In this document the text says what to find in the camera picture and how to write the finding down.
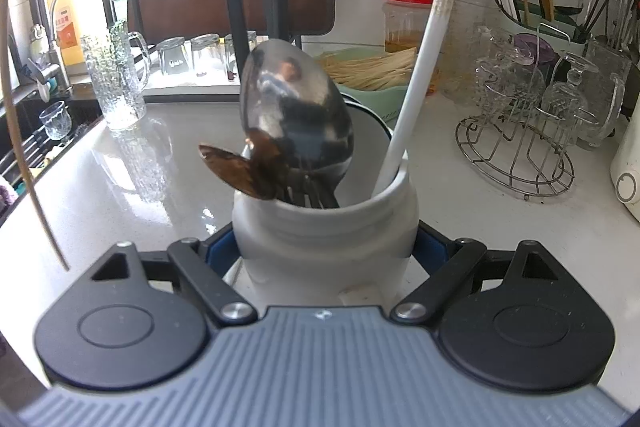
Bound clear patterned glass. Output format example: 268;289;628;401
472;27;546;122

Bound white ceramic mug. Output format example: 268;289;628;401
231;99;420;303

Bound red-lidded plastic jar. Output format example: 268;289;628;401
382;0;443;95

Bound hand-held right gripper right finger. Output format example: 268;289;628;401
391;219;561;324

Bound white chopstick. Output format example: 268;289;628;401
370;0;477;200

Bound silver spoon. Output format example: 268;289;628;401
239;39;356;210

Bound green plastic basket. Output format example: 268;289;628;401
320;47;426;122

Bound wire cup rack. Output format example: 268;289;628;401
455;24;576;200

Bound tall glass jug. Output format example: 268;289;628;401
575;39;633;150

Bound copper spoon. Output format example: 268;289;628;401
198;129;288;202

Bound small clear tumbler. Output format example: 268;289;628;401
191;33;223;75
156;37;193;75
223;31;258;80

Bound purple cup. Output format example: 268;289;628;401
512;32;556;68

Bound black sink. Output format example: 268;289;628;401
0;99;103;218

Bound small white bottle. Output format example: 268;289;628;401
27;24;51;58

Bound white electric pot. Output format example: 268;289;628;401
609;112;640;223

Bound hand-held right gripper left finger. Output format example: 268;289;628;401
90;227;257;327

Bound dried noodles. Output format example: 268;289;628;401
320;47;418;92

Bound small footed glass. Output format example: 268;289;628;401
39;101;71;142

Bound textured glass mug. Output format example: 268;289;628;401
80;21;151;132

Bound tall clear glass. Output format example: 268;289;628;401
442;0;493;105

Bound stemmed crystal glass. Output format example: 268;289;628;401
540;52;601;128

